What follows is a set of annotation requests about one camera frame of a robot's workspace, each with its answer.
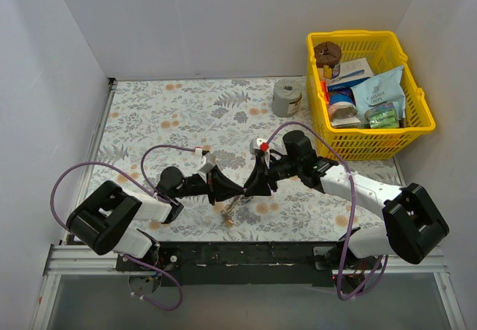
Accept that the large silver keyring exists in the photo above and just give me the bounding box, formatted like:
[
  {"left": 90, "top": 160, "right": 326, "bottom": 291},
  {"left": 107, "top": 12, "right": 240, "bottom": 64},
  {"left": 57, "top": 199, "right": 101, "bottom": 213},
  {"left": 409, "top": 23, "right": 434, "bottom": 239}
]
[{"left": 220, "top": 195, "right": 253, "bottom": 227}]

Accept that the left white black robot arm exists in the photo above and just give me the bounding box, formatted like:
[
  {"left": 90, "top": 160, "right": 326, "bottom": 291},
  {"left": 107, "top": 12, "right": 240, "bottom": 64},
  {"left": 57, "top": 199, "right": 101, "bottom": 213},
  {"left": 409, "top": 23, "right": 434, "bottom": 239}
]
[{"left": 66, "top": 165, "right": 244, "bottom": 270}]

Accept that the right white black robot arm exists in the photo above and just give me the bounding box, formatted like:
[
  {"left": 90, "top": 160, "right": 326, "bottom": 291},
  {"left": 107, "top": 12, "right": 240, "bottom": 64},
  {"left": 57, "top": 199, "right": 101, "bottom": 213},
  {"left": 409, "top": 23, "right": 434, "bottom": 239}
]
[{"left": 244, "top": 130, "right": 449, "bottom": 269}]

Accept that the green snack packet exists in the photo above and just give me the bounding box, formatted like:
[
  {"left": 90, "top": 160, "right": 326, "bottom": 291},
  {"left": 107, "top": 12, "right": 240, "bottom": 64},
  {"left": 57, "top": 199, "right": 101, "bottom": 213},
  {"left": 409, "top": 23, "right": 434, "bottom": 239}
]
[{"left": 364, "top": 103, "right": 399, "bottom": 129}]

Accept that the white blue box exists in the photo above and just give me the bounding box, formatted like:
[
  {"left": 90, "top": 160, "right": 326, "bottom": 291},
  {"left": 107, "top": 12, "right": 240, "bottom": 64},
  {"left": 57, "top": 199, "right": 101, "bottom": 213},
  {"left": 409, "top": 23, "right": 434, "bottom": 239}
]
[{"left": 329, "top": 57, "right": 374, "bottom": 85}]

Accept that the brown lidded can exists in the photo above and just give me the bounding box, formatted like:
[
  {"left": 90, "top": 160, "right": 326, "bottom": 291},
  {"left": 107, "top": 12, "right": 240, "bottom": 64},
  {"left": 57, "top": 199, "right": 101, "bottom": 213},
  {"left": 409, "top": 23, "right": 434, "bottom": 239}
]
[{"left": 314, "top": 42, "right": 342, "bottom": 80}]

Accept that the blue cassava chips bag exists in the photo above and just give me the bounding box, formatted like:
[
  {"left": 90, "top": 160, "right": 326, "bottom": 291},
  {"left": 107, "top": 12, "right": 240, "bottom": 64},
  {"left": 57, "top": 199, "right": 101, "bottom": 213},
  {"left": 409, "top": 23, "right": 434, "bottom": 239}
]
[{"left": 351, "top": 66, "right": 406, "bottom": 119}]

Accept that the yellow plastic basket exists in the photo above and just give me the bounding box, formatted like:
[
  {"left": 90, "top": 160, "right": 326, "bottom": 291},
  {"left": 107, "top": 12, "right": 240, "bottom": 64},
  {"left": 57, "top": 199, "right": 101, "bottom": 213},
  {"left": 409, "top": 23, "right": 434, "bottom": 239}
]
[{"left": 306, "top": 30, "right": 435, "bottom": 161}]

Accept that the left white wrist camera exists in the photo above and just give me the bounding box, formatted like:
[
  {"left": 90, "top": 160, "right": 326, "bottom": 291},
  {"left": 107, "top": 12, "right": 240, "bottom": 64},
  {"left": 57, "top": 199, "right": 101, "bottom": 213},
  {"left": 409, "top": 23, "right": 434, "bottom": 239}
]
[{"left": 198, "top": 150, "right": 216, "bottom": 183}]

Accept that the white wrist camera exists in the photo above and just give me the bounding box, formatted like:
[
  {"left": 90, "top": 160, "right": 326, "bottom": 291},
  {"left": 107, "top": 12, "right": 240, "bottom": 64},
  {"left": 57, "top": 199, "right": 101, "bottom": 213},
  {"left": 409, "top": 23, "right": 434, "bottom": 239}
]
[
  {"left": 250, "top": 138, "right": 271, "bottom": 167},
  {"left": 198, "top": 150, "right": 216, "bottom": 183}
]

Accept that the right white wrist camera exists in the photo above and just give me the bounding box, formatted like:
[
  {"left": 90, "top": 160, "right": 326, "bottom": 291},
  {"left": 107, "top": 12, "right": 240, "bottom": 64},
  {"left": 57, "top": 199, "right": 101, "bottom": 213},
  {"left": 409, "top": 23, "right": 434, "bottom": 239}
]
[{"left": 250, "top": 138, "right": 271, "bottom": 167}]

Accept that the aluminium frame rail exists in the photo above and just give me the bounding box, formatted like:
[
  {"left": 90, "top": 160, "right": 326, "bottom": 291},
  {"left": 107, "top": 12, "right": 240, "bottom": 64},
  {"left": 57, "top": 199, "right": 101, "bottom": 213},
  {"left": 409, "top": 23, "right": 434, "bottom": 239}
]
[{"left": 31, "top": 244, "right": 466, "bottom": 329}]

